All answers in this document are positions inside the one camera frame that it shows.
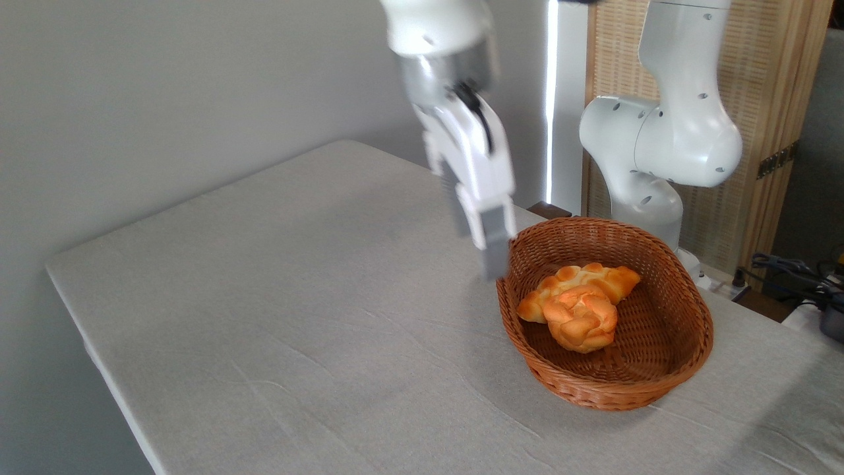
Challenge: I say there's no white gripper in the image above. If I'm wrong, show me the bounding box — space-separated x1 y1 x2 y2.
414 94 518 282

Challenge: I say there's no round knotted bread bun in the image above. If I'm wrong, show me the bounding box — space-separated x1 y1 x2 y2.
542 285 618 354

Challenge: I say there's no long braided bread loaf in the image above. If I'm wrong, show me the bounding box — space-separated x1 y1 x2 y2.
516 263 642 324

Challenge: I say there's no brown wicker oval basket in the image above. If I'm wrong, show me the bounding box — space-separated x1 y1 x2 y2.
495 217 714 412

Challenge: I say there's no dark brown wooden furniture corner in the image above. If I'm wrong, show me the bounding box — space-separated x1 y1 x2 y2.
527 201 573 220

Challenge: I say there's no light grey tablecloth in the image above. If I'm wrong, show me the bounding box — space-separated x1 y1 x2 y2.
45 139 844 475

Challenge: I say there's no white power strip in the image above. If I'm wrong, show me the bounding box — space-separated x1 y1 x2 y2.
707 267 752 301

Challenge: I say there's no dark metal screen hinge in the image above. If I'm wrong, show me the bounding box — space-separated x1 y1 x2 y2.
757 141 800 180

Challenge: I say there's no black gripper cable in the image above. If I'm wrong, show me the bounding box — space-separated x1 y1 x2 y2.
456 82 495 154

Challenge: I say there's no white window frame post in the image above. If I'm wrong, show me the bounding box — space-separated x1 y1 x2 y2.
546 0 589 216

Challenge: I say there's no black cable bundle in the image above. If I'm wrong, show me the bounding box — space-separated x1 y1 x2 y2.
750 253 844 312

